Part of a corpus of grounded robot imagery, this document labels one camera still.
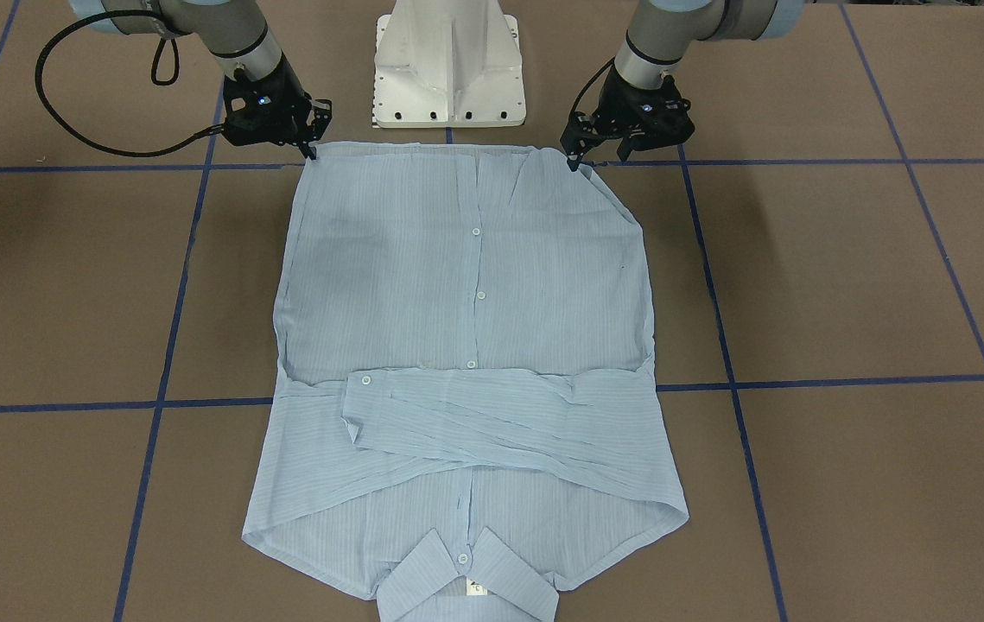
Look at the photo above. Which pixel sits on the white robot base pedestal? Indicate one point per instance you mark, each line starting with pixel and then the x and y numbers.
pixel 455 64

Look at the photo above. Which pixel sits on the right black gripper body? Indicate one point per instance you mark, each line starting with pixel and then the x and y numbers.
pixel 288 97

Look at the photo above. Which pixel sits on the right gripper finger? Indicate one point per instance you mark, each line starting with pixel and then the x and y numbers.
pixel 307 147

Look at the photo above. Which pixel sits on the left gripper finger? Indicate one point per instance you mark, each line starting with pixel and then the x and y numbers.
pixel 627 147
pixel 575 158

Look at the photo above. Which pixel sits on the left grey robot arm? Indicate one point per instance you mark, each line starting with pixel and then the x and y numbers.
pixel 661 32

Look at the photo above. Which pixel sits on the light blue button shirt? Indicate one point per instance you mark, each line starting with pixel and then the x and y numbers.
pixel 465 421

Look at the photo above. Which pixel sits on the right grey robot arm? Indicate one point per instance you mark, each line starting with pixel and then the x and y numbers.
pixel 236 34

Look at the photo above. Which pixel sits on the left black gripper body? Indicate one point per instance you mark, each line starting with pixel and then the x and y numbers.
pixel 617 106

